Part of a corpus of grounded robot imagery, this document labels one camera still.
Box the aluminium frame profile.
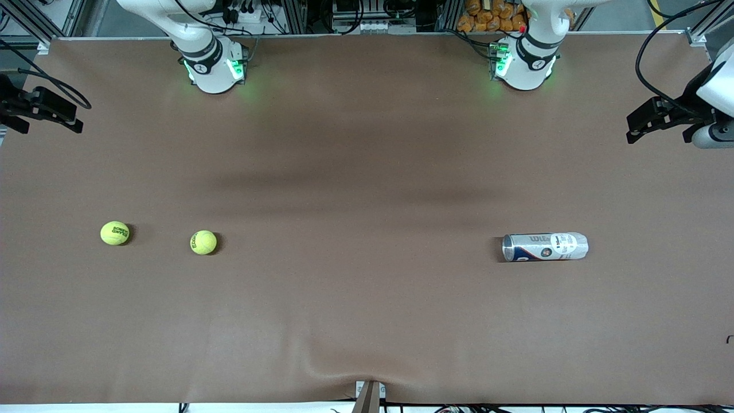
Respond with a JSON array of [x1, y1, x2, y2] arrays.
[[0, 0, 87, 55], [279, 0, 307, 34], [685, 0, 734, 64], [436, 0, 464, 32]]

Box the brown table mat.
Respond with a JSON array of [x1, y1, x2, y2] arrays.
[[0, 32, 734, 406]]

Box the black arm base cable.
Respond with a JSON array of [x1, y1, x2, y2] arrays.
[[447, 29, 495, 61]]

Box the clear tennis ball can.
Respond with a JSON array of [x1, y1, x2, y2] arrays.
[[502, 232, 589, 263]]

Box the orange objects bag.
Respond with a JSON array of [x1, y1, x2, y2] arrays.
[[457, 0, 528, 33]]

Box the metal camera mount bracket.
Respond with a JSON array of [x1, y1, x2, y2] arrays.
[[354, 380, 386, 413]]

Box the white power strip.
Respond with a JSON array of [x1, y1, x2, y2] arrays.
[[221, 0, 267, 26]]

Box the yellow tennis ball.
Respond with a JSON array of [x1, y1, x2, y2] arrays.
[[190, 230, 218, 255], [100, 221, 131, 246]]

